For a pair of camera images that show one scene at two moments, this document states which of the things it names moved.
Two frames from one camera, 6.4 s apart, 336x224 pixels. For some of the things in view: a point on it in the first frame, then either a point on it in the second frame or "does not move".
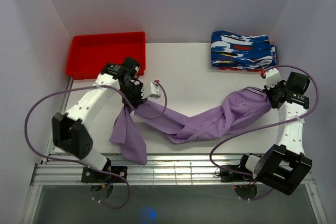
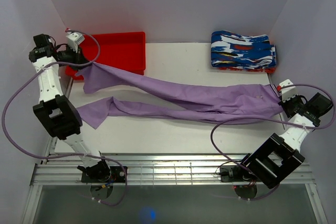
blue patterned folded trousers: [231, 50] does not move
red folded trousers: [224, 68] does not move
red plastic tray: [89, 54] does not move
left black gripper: [135, 101] to [79, 56]
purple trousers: [242, 109] to [229, 103]
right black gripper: [268, 92] to [284, 104]
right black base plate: [227, 175] does not move
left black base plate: [90, 175] does not move
